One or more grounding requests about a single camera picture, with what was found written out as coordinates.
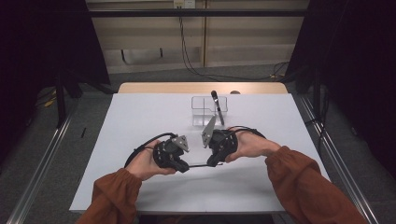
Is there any black curtain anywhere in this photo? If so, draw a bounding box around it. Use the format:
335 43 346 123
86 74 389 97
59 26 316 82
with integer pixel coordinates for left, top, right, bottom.
0 0 110 162
284 0 396 178

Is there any clear plastic organizer box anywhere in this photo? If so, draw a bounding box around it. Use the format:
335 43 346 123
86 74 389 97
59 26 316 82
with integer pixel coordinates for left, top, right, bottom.
191 95 229 128

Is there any black hanging wall cable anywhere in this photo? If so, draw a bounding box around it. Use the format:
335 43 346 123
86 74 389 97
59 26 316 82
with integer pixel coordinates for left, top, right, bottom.
177 6 290 82

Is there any left hand-held gripper black cable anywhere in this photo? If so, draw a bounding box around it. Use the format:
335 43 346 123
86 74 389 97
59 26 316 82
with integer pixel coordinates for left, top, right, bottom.
123 132 179 169

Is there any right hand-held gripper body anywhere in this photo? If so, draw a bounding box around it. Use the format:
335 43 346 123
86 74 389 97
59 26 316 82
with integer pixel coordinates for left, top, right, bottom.
201 115 239 161

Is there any black horizontal metal bar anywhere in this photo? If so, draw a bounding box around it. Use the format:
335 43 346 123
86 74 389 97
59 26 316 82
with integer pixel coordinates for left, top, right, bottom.
88 8 309 18

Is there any person's left hand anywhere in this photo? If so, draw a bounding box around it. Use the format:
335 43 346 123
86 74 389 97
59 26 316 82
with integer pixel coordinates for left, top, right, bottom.
124 139 177 181

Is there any aluminium floor rail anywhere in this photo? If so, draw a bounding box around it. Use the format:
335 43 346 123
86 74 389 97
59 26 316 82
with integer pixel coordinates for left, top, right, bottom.
297 94 379 224
6 99 80 224

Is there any right hand-held gripper black cable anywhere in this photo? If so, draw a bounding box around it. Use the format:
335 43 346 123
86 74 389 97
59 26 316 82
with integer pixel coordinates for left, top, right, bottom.
228 125 267 140

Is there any white wall socket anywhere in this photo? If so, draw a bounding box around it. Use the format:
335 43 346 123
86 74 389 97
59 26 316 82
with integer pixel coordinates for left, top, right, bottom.
173 0 196 9

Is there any thick black silver makeup pen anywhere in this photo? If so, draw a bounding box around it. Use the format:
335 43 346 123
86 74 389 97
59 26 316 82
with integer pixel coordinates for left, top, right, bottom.
210 90 225 126

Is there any hand-held gripper black cable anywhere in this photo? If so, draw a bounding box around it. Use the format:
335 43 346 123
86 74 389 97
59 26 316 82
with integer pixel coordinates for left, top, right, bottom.
228 125 267 140
123 132 179 169

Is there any white table mat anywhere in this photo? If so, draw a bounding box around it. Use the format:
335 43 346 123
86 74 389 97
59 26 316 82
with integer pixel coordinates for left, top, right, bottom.
68 92 344 216

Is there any person's right hand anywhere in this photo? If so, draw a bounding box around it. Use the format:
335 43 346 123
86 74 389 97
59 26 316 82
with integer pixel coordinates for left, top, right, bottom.
224 125 282 163

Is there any thin black makeup brush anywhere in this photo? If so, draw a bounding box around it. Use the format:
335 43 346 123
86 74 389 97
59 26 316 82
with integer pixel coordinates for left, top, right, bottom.
187 162 224 169

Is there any black metal stand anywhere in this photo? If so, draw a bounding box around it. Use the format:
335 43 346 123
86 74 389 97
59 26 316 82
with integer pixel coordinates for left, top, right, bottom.
312 68 325 153
54 71 68 129

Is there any yellow floor cable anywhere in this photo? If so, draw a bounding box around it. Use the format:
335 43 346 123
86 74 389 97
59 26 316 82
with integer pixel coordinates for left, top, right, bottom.
35 90 59 108

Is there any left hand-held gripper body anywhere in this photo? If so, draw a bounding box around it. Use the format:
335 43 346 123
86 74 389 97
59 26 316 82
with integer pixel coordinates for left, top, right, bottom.
152 134 191 169

